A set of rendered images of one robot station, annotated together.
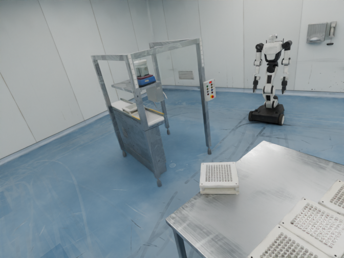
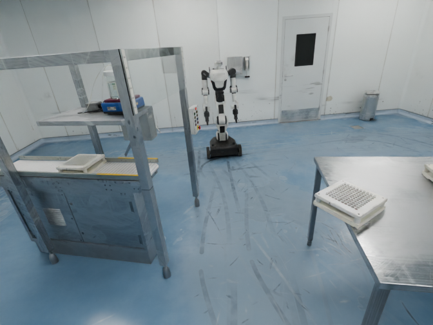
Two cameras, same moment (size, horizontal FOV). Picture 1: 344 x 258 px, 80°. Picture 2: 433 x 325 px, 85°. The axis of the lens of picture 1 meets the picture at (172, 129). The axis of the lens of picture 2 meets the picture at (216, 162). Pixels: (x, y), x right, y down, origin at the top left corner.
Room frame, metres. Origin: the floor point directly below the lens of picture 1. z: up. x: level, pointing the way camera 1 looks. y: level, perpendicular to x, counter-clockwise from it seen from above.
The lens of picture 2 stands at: (0.86, 0.94, 1.67)
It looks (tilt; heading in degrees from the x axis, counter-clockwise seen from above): 26 degrees down; 315
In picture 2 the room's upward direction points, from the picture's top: 4 degrees counter-clockwise
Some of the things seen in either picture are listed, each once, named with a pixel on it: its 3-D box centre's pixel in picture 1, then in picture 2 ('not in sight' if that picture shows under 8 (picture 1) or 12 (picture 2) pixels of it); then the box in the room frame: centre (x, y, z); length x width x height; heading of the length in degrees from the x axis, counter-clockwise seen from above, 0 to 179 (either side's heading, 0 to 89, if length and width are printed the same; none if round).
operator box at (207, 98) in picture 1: (209, 90); (194, 119); (2.69, -0.59, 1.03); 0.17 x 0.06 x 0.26; 123
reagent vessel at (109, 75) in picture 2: not in sight; (118, 82); (2.43, 0.22, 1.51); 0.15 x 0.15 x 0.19
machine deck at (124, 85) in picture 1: (134, 84); (98, 115); (2.55, 0.35, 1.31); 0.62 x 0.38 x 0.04; 33
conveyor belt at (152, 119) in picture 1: (131, 111); (73, 171); (2.88, 0.54, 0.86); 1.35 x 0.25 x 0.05; 33
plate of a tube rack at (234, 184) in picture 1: (218, 174); (349, 197); (1.10, -0.26, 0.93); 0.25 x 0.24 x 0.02; 76
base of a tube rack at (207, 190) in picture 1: (218, 179); (348, 204); (1.10, -0.26, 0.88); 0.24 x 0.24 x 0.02; 76
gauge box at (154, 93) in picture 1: (154, 92); (138, 125); (2.46, 0.13, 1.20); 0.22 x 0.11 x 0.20; 33
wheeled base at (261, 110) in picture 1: (270, 108); (222, 140); (3.56, -1.91, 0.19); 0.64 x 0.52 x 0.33; 137
